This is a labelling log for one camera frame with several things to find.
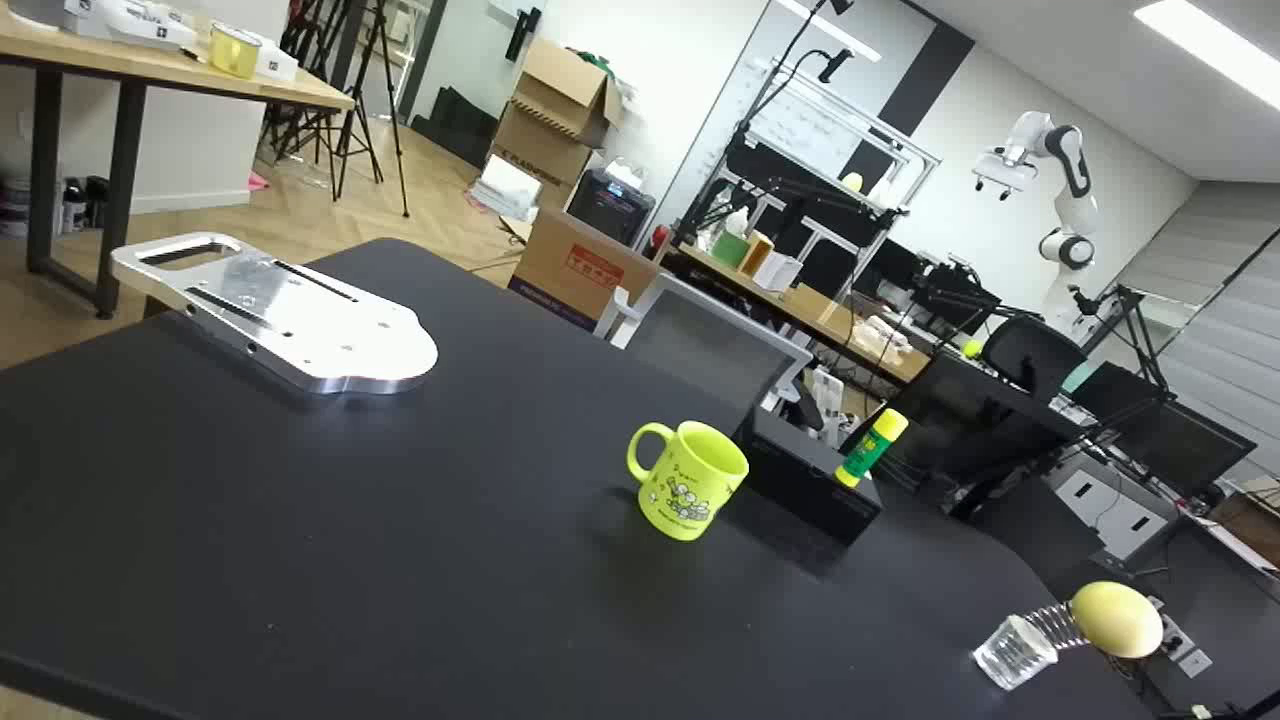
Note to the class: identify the yellow ball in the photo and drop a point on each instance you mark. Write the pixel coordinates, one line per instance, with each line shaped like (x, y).
(1117, 616)

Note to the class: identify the silver metal mounting plate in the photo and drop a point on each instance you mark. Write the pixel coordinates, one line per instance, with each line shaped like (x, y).
(295, 323)

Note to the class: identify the yellow green glue stick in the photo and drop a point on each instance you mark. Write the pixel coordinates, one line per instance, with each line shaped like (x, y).
(870, 448)

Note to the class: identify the white robot arm on wall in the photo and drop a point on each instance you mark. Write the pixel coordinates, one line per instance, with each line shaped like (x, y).
(1042, 142)

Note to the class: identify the clear glass jar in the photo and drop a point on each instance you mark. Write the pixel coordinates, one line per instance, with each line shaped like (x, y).
(1015, 652)

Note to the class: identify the wooden table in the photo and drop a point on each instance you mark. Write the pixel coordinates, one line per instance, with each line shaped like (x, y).
(132, 71)

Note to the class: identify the black box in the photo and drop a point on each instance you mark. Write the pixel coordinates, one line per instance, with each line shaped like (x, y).
(795, 486)

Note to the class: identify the grey monitor back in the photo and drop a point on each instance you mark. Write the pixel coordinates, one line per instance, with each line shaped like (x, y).
(701, 340)

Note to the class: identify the stacked cardboard boxes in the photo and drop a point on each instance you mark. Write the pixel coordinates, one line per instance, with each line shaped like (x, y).
(557, 114)

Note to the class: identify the cardboard box with red print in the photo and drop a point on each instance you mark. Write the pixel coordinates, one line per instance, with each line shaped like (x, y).
(573, 270)

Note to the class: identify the green mug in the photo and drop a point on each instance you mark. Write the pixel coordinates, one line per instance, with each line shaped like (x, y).
(685, 475)

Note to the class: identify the black tripod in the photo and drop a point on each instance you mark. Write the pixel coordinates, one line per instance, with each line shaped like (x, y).
(343, 43)

